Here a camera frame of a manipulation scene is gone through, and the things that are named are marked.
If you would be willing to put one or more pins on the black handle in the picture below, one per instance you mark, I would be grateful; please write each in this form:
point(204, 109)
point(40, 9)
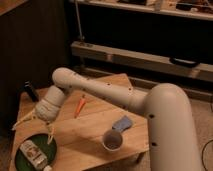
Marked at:
point(188, 64)

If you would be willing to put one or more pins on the white wrapped gripper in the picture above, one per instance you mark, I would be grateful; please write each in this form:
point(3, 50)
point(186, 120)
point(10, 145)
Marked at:
point(47, 109)

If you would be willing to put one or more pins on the cluttered shelf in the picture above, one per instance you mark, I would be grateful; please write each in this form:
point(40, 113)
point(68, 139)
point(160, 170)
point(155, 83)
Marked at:
point(156, 8)

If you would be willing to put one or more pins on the orange toy carrot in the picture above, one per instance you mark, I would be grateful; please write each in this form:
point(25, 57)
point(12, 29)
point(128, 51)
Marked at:
point(80, 105)

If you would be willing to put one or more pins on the metal pole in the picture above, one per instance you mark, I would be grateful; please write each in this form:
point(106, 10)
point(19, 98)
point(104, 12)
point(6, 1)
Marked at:
point(81, 37)

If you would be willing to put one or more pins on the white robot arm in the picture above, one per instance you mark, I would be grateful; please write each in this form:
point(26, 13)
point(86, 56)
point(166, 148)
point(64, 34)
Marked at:
point(171, 128)

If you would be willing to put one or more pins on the white labelled bottle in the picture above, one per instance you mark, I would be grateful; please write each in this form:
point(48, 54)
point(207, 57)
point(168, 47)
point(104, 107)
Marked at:
point(34, 154)

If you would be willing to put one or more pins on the grey metal beam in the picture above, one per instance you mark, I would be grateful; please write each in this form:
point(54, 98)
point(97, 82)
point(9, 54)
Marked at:
point(140, 60)

